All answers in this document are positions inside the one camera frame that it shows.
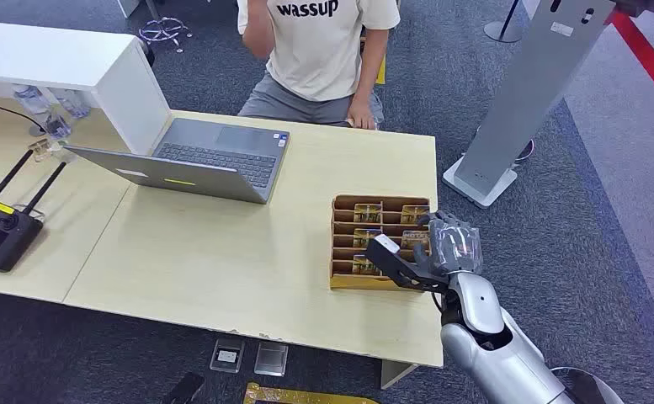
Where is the person's left hand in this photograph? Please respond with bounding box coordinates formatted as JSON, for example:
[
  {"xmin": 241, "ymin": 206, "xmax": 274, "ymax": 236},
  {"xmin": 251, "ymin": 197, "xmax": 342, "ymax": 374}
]
[{"xmin": 346, "ymin": 97, "xmax": 377, "ymax": 131}]

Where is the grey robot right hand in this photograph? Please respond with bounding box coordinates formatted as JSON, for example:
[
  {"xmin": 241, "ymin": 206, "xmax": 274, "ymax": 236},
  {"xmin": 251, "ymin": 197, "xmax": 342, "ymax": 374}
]
[{"xmin": 412, "ymin": 210, "xmax": 484, "ymax": 278}]

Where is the gold printed card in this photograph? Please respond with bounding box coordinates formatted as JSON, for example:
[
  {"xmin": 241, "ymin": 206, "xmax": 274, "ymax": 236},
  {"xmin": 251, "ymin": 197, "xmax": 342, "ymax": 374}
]
[
  {"xmin": 352, "ymin": 227, "xmax": 384, "ymax": 250},
  {"xmin": 399, "ymin": 230, "xmax": 432, "ymax": 251},
  {"xmin": 351, "ymin": 254, "xmax": 383, "ymax": 277},
  {"xmin": 353, "ymin": 203, "xmax": 384, "ymax": 225},
  {"xmin": 400, "ymin": 205, "xmax": 432, "ymax": 226}
]

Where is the person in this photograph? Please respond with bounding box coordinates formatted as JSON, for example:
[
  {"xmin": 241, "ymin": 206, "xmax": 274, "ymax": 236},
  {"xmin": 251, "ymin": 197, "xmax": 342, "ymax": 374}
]
[{"xmin": 237, "ymin": 0, "xmax": 401, "ymax": 131}]

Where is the brown cardboard card holder box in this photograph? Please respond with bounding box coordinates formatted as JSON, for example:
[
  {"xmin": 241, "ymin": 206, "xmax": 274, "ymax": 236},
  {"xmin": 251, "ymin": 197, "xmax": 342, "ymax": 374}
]
[{"xmin": 329, "ymin": 194, "xmax": 433, "ymax": 293}]

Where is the white table leg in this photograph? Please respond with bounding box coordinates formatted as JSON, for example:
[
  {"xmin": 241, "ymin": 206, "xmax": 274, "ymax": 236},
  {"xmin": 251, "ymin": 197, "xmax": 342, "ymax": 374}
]
[{"xmin": 380, "ymin": 359, "xmax": 419, "ymax": 391}]

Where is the grey open laptop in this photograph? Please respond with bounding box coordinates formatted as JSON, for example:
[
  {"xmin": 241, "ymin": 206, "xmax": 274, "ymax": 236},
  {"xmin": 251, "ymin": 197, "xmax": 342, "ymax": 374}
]
[{"xmin": 62, "ymin": 116, "xmax": 292, "ymax": 205}]

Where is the grey kiosk stand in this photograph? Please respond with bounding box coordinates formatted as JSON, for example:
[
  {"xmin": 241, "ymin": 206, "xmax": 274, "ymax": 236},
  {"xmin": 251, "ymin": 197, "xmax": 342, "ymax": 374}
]
[{"xmin": 442, "ymin": 0, "xmax": 618, "ymax": 210}]

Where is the grey robot torso shell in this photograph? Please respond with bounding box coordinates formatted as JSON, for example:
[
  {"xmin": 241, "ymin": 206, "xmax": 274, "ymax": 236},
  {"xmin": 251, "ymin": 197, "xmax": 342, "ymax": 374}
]
[{"xmin": 549, "ymin": 366, "xmax": 626, "ymax": 404}]

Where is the chrome chair base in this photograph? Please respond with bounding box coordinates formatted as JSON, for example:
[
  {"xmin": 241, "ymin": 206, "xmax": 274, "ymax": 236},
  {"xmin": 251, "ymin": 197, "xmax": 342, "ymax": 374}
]
[{"xmin": 137, "ymin": 16, "xmax": 193, "ymax": 55}]

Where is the gold foil sheet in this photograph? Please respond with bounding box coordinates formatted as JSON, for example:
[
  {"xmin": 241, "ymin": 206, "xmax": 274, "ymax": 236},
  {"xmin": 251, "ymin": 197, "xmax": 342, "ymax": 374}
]
[{"xmin": 242, "ymin": 381, "xmax": 381, "ymax": 404}]

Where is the floor socket box grey lid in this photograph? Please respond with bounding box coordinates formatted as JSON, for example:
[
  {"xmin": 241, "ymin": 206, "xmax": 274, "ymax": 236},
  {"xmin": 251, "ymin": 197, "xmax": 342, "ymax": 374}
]
[{"xmin": 253, "ymin": 341, "xmax": 290, "ymax": 378}]

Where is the floor socket box with outlet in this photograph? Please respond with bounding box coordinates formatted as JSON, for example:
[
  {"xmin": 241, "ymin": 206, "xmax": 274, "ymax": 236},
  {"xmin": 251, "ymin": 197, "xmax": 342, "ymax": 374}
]
[{"xmin": 209, "ymin": 338, "xmax": 247, "ymax": 375}]

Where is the red barrier belt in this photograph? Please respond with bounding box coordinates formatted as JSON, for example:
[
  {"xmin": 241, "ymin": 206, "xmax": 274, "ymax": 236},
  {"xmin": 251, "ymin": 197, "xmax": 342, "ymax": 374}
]
[{"xmin": 605, "ymin": 8, "xmax": 654, "ymax": 122}]

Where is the clear plastic water bottle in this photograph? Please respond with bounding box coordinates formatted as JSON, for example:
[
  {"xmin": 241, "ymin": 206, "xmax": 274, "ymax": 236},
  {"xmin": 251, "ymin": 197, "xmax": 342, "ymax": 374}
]
[
  {"xmin": 51, "ymin": 87, "xmax": 92, "ymax": 120},
  {"xmin": 10, "ymin": 83, "xmax": 52, "ymax": 116}
]

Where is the clear drinking glass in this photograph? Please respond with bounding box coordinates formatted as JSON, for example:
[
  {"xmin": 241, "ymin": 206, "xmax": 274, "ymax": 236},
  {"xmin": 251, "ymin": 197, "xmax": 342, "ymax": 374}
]
[{"xmin": 44, "ymin": 113, "xmax": 75, "ymax": 141}]

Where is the black phone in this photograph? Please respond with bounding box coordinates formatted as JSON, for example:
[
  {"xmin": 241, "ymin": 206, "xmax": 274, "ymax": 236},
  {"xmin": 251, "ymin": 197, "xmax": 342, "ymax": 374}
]
[{"xmin": 161, "ymin": 371, "xmax": 207, "ymax": 404}]

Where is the white desk shelf riser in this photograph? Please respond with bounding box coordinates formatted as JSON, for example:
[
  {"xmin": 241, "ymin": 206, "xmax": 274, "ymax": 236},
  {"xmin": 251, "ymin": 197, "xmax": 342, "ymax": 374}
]
[{"xmin": 0, "ymin": 19, "xmax": 173, "ymax": 157}]

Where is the small clear acrylic stand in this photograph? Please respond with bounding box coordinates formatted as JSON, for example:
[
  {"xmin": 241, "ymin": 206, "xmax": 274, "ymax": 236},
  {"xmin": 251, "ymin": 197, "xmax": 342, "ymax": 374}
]
[{"xmin": 27, "ymin": 137, "xmax": 56, "ymax": 163}]

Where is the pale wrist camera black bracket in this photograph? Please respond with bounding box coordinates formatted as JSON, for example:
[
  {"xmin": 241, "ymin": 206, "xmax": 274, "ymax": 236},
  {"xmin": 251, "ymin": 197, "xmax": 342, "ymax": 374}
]
[{"xmin": 364, "ymin": 233, "xmax": 451, "ymax": 295}]

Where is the stanchion post with round base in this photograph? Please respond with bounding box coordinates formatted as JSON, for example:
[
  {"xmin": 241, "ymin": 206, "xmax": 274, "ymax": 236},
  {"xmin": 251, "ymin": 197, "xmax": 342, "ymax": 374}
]
[{"xmin": 483, "ymin": 0, "xmax": 524, "ymax": 45}]

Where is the black cable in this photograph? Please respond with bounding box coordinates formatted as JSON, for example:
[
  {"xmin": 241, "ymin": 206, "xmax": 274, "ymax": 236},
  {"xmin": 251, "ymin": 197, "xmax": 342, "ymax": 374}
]
[{"xmin": 0, "ymin": 93, "xmax": 47, "ymax": 136}]

